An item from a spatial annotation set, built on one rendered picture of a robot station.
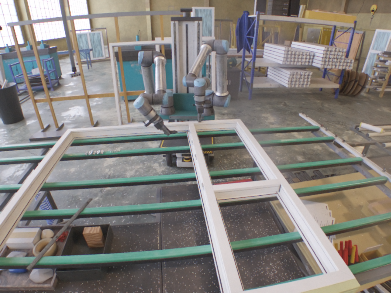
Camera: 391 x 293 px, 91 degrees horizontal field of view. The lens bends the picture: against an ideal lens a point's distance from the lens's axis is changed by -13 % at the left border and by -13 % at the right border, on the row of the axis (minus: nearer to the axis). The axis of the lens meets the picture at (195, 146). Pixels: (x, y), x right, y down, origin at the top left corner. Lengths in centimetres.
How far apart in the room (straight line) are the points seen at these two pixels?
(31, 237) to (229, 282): 117
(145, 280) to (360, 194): 159
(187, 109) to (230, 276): 219
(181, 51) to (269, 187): 191
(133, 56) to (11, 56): 600
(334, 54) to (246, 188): 506
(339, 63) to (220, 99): 410
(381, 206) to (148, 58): 212
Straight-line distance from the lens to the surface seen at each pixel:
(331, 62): 590
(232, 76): 535
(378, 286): 184
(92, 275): 128
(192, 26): 265
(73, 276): 132
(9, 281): 154
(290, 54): 567
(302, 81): 580
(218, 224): 99
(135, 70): 537
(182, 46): 267
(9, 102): 566
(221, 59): 232
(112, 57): 390
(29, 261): 118
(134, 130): 188
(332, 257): 103
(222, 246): 92
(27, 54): 996
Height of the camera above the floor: 169
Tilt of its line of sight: 30 degrees down
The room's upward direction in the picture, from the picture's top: straight up
